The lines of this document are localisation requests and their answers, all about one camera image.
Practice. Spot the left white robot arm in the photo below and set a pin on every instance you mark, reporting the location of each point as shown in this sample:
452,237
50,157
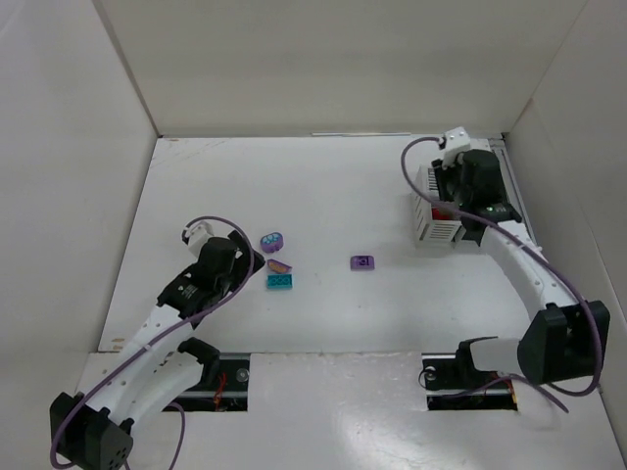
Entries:
93,429

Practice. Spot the black slatted container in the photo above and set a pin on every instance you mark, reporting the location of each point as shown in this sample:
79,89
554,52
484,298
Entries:
481,223

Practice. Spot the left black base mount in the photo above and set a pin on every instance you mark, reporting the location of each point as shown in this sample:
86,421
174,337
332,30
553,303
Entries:
224,382

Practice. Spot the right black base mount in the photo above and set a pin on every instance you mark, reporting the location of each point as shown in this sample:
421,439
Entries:
453,383

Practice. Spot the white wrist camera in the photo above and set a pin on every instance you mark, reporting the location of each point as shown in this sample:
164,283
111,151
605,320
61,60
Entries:
452,143
196,235

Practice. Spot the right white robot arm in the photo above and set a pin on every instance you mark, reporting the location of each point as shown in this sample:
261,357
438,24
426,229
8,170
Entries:
566,337

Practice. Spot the red flower lego piece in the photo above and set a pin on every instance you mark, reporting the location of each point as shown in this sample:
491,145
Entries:
442,214

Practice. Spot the aluminium rail right edge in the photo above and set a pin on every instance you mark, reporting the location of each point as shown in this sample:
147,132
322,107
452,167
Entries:
498,146

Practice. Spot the white slatted container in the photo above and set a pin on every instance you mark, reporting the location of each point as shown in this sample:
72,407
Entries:
425,230

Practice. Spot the purple round lego piece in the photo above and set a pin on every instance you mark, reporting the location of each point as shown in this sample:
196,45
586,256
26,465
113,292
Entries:
272,242

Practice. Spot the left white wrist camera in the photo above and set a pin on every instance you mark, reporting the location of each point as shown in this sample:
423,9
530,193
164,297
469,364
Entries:
196,235

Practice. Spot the teal two-by-three lego brick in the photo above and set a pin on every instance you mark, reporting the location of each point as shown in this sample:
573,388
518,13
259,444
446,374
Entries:
279,282

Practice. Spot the purple square lego brick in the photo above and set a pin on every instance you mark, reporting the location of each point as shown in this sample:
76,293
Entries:
362,263

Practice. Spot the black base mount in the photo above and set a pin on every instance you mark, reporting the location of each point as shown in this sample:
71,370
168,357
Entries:
453,383
224,382

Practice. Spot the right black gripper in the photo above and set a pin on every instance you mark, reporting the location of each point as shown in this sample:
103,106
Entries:
446,177

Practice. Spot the purple orange lego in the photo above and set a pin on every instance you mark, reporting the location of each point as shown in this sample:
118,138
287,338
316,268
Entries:
278,267

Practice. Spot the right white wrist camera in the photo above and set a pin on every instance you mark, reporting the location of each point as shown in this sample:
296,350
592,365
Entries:
452,143

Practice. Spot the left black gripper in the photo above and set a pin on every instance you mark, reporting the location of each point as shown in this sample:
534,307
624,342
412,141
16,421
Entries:
246,256

